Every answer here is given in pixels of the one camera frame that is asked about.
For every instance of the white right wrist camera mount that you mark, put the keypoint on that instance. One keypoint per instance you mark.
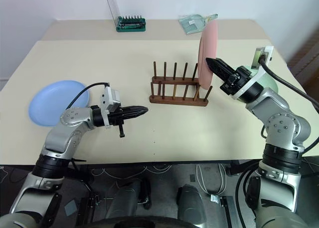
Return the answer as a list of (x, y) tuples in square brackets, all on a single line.
[(259, 77)]

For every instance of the clear plastic bag with card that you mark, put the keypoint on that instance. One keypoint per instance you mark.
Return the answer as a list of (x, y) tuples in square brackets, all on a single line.
[(193, 23)]

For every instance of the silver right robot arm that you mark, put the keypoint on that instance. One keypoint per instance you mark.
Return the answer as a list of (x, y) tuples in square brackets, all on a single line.
[(281, 123)]

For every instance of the silver metal floor bracket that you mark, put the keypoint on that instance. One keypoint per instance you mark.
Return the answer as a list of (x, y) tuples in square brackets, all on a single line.
[(223, 203)]

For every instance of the wooden dish rack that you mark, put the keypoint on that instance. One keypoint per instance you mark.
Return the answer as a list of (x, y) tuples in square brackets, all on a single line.
[(178, 98)]

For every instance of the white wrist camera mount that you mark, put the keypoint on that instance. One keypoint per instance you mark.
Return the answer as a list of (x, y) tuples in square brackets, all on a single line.
[(109, 98), (259, 77)]

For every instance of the green plate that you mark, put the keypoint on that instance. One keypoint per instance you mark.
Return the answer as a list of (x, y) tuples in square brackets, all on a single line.
[(270, 82)]

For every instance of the dark rounded shape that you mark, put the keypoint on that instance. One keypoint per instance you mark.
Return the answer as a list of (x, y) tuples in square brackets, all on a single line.
[(190, 203), (129, 198)]

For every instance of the green screwdriver bit set case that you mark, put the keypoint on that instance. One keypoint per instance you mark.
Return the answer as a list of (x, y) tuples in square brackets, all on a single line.
[(130, 23)]

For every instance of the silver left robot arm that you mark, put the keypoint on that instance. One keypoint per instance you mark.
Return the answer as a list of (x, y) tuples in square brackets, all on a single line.
[(62, 135)]

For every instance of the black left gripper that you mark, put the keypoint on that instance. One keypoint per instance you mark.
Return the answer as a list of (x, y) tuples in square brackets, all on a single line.
[(115, 118)]

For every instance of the pink plate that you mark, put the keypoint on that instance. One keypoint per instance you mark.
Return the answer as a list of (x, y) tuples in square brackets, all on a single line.
[(208, 43)]

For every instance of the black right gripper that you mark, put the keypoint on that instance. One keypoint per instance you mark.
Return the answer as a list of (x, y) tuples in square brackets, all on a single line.
[(235, 82)]

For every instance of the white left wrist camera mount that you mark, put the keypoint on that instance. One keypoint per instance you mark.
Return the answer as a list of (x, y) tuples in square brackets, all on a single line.
[(109, 98)]

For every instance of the blue plate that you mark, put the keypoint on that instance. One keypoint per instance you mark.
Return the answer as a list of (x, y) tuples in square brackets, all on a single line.
[(54, 100)]

